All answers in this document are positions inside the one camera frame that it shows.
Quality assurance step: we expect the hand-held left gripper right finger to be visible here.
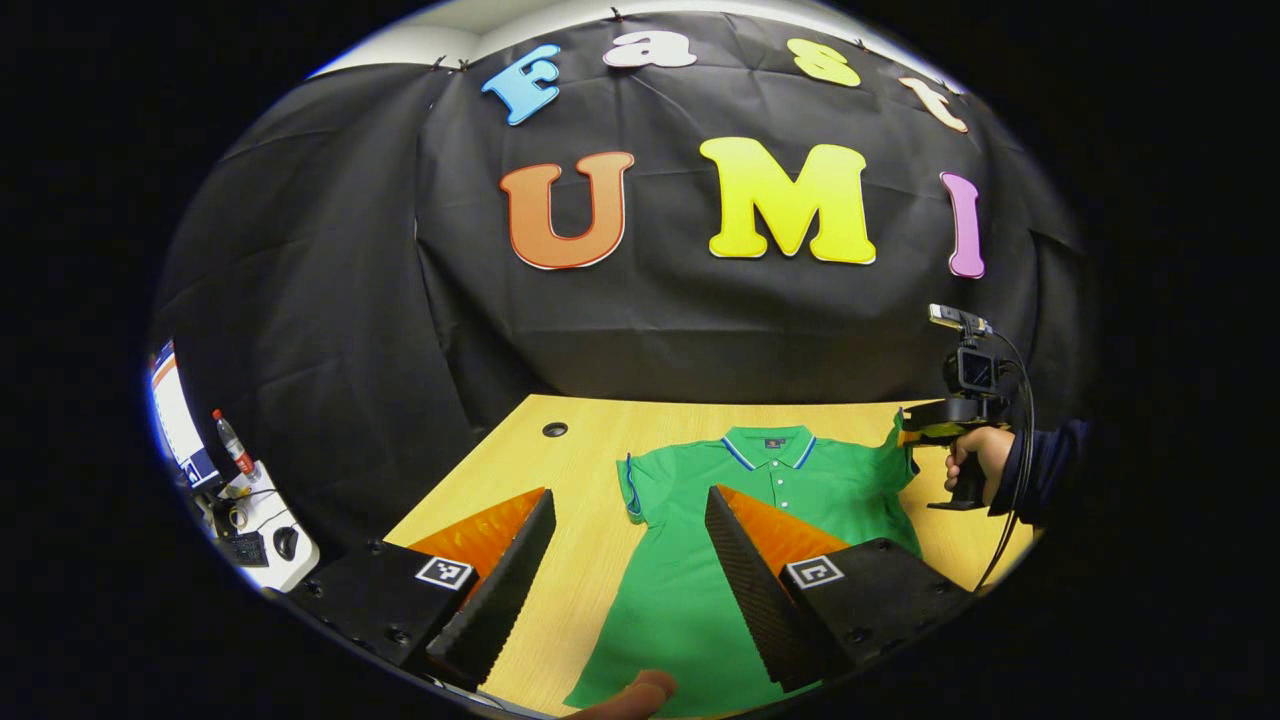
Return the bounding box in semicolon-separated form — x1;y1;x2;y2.
704;486;979;693

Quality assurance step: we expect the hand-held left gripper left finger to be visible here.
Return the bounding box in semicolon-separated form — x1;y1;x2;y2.
285;488;558;693

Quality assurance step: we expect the green T-shirt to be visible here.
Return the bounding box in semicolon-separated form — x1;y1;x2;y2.
562;408;926;719

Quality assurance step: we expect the white desk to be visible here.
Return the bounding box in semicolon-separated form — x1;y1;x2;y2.
190;458;323;593

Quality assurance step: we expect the black backdrop cloth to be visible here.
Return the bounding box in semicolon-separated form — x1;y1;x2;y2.
150;10;1096;561

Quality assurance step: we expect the black keyboard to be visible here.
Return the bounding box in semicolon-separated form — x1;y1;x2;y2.
218;530;271;569

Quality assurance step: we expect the red capped plastic bottle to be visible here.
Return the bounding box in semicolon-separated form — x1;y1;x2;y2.
210;407;258;478

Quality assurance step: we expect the computer monitor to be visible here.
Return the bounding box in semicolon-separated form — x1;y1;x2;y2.
148;338;223;491

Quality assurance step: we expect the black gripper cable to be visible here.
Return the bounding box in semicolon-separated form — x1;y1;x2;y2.
975;330;1038;593

